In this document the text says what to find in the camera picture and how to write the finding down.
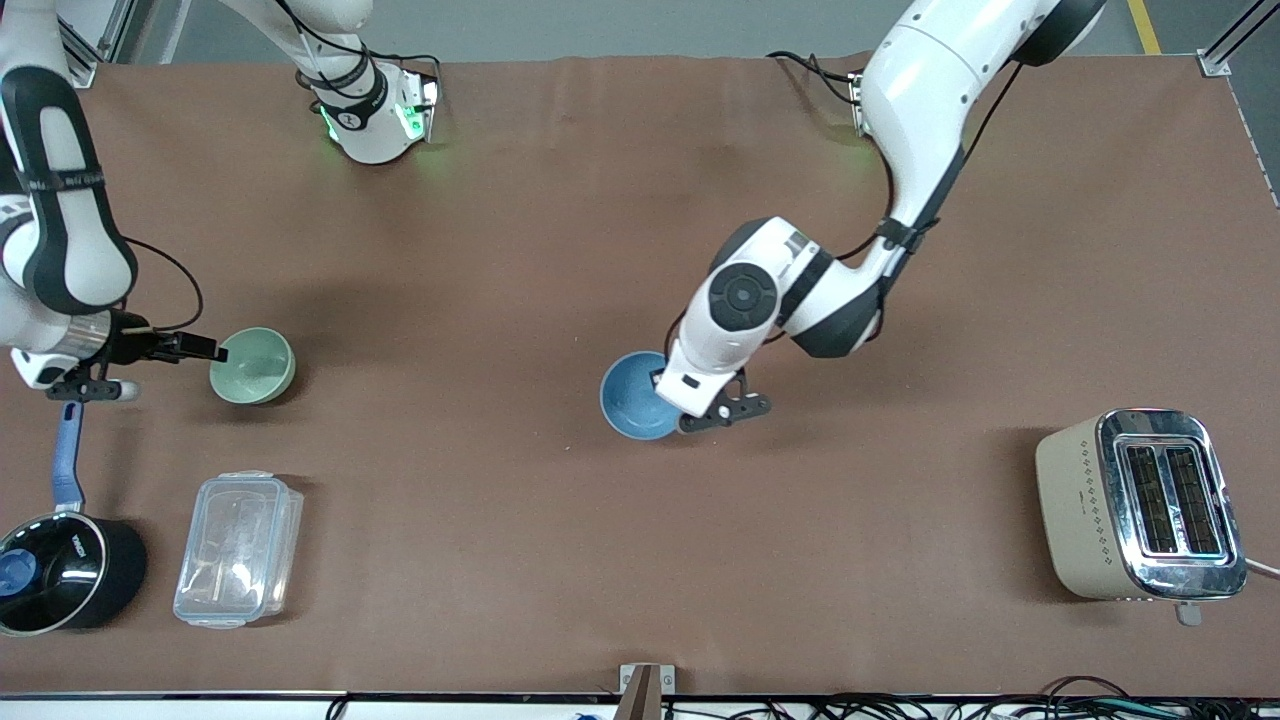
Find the blue bowl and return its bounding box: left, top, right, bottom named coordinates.
left=599, top=351, right=693, bottom=442

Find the black base cable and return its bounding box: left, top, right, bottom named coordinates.
left=766, top=50, right=863, bottom=107

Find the clear plastic lidded container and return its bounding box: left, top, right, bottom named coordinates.
left=172, top=470, right=305, bottom=631

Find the green bowl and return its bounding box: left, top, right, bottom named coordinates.
left=208, top=327, right=297, bottom=406

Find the black floor cable tangle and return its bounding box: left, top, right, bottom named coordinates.
left=655, top=676, right=1280, bottom=720

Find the brown table mat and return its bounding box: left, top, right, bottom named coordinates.
left=0, top=54, right=1280, bottom=699

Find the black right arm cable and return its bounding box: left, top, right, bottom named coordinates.
left=120, top=235, right=205, bottom=334

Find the metal table edge bracket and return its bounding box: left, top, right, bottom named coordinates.
left=618, top=663, right=677, bottom=720

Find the black saucepan blue handle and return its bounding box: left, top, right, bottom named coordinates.
left=0, top=400, right=149, bottom=638

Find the aluminium frame profile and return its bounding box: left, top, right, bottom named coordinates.
left=1195, top=0, right=1280, bottom=79
left=55, top=0, right=136, bottom=89

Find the beige chrome toaster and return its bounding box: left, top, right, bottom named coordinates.
left=1034, top=407, right=1250, bottom=628

